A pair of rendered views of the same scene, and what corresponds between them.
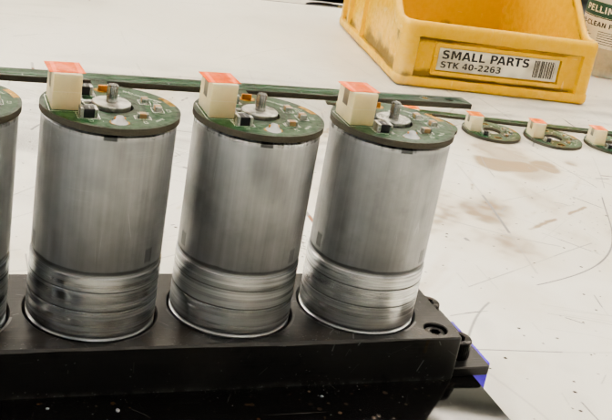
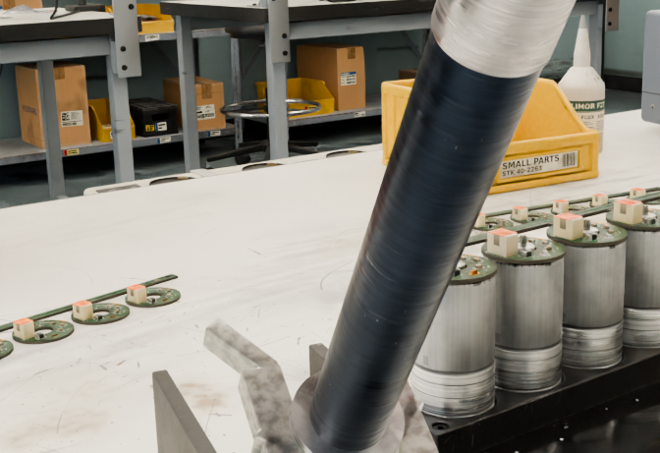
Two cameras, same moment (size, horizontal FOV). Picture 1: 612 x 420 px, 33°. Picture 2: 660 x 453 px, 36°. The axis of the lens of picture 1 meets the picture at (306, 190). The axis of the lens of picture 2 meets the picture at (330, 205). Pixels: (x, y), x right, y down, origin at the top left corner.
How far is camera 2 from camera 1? 0.21 m
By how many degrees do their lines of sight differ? 13
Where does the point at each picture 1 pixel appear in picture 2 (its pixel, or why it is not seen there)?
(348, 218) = not seen: outside the picture
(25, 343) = (583, 375)
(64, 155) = (587, 262)
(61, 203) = (587, 291)
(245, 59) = (365, 206)
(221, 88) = (636, 206)
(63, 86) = (577, 226)
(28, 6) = (177, 210)
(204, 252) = (641, 302)
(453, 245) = not seen: hidden behind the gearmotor
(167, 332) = (632, 353)
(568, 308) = not seen: outside the picture
